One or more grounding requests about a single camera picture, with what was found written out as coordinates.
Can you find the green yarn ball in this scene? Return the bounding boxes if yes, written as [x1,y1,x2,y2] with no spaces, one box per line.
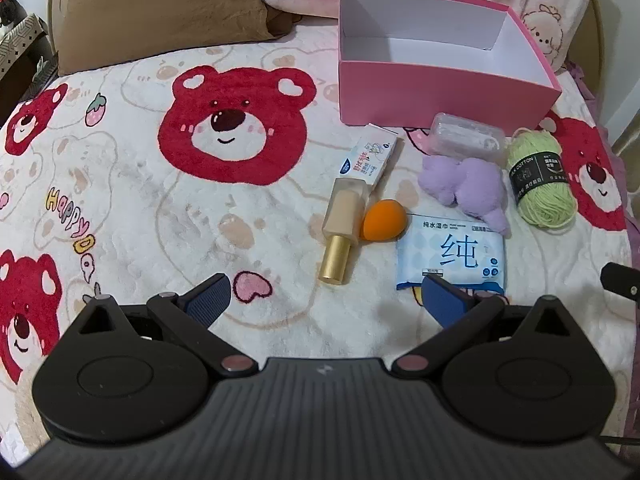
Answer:
[506,127,572,226]

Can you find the dark nightstand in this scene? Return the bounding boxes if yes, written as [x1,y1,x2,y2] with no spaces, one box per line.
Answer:
[0,35,58,113]

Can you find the purple plush toy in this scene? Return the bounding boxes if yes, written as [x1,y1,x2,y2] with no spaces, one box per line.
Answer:
[417,155,511,238]

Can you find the red bear printed blanket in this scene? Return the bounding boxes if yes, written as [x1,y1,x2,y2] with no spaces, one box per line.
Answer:
[0,25,636,461]

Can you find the foundation bottle with gold cap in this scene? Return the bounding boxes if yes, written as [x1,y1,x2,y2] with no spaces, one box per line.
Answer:
[318,177,371,286]

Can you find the patterned grey cloth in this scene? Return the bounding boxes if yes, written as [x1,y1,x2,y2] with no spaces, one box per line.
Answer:
[0,14,48,78]

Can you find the brown pillow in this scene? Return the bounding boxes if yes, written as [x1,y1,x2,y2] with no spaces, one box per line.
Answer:
[59,0,301,77]

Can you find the blue white wet wipes packet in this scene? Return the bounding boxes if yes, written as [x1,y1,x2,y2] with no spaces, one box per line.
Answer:
[395,212,507,295]

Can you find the orange makeup sponge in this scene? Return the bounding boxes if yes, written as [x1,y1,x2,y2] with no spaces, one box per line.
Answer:
[360,200,408,242]

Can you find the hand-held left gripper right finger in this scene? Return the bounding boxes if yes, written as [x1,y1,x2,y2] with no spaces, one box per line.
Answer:
[392,275,581,379]

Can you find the purple cloth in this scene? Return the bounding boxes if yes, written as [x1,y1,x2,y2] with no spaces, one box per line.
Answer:
[567,60,601,106]

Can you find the clear plastic case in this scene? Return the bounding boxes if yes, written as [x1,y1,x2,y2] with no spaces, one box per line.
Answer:
[430,112,505,158]

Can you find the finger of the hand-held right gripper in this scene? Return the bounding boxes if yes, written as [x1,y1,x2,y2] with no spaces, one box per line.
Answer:
[600,261,640,306]

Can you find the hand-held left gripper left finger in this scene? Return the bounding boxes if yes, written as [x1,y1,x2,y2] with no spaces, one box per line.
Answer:
[62,274,258,374]

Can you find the pink cardboard box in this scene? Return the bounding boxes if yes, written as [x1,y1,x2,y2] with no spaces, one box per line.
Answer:
[338,0,562,133]

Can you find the small white tissue packet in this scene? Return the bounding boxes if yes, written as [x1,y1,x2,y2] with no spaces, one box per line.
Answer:
[346,122,403,188]

